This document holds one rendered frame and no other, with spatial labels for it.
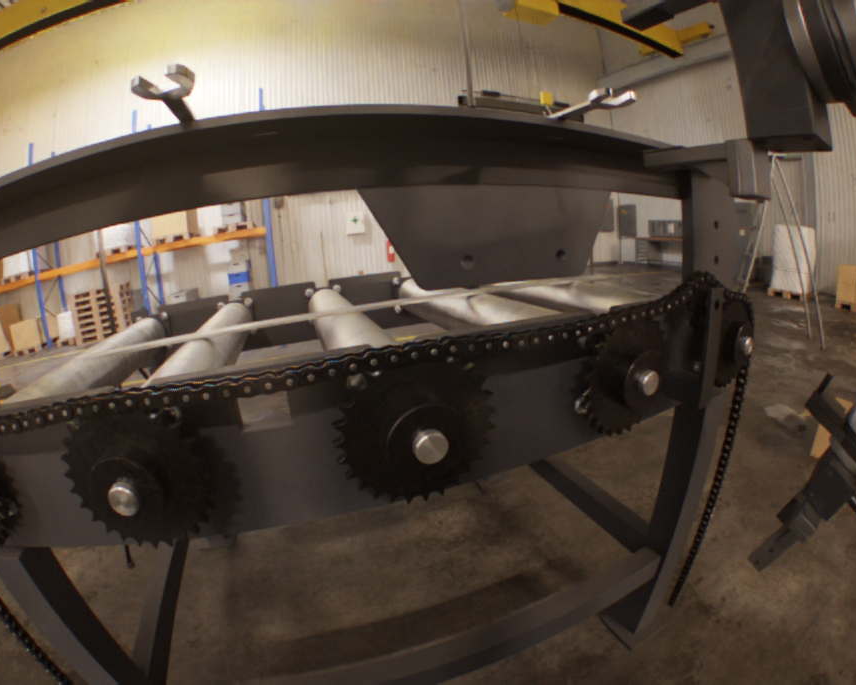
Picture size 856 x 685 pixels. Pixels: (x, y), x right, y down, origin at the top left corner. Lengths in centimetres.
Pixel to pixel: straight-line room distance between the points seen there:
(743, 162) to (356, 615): 132
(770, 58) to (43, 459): 73
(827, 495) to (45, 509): 89
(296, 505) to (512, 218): 41
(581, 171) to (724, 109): 1128
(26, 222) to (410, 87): 1042
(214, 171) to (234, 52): 1037
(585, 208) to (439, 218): 21
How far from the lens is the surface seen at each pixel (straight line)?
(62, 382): 80
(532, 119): 43
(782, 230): 843
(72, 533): 59
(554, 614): 88
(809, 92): 28
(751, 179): 29
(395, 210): 42
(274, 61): 1055
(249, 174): 42
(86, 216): 47
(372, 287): 136
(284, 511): 48
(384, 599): 135
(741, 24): 31
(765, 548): 54
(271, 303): 134
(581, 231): 54
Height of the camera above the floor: 104
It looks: 15 degrees down
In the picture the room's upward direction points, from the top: 4 degrees counter-clockwise
